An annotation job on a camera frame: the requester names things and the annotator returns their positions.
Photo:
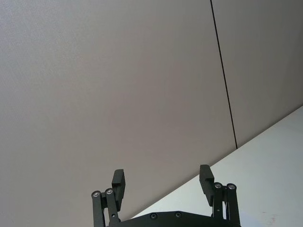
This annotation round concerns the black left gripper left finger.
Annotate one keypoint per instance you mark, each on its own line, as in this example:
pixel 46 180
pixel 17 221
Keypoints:
pixel 117 189

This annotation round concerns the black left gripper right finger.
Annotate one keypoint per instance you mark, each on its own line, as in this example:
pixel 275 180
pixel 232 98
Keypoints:
pixel 206 186

